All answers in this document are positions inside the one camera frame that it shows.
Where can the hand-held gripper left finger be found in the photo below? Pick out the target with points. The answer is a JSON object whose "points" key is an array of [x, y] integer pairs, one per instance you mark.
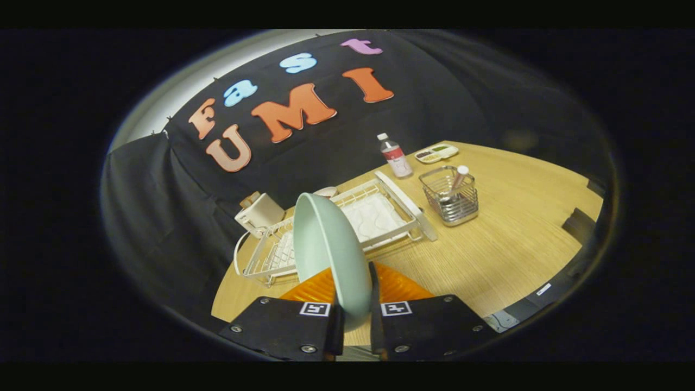
{"points": [[277, 326]]}

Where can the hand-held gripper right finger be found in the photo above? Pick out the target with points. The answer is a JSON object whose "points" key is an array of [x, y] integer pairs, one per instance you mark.
{"points": [[376, 331]]}

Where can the light green plate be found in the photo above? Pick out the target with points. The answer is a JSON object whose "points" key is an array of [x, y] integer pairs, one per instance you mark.
{"points": [[331, 250]]}

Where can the white dish rack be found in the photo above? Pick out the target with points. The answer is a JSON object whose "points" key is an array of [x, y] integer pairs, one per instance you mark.
{"points": [[380, 217]]}

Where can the small white plate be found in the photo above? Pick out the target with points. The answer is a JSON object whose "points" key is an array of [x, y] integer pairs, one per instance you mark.
{"points": [[326, 191]]}

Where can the white compartment dish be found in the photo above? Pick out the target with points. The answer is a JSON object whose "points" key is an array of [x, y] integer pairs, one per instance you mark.
{"points": [[436, 153]]}

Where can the cream toaster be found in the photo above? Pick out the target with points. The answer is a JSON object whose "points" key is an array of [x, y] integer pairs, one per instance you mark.
{"points": [[263, 214]]}

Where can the toast slices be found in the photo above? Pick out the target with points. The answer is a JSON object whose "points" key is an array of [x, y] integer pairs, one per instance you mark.
{"points": [[250, 199]]}

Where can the black backdrop cloth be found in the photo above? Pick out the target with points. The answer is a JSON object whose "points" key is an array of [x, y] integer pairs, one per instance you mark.
{"points": [[179, 206]]}

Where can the clear bottle with red label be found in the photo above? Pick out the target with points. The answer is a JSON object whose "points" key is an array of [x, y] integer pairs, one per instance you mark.
{"points": [[396, 157]]}

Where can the dark block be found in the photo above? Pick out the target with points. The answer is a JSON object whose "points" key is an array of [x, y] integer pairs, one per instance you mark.
{"points": [[595, 187], [580, 225]]}

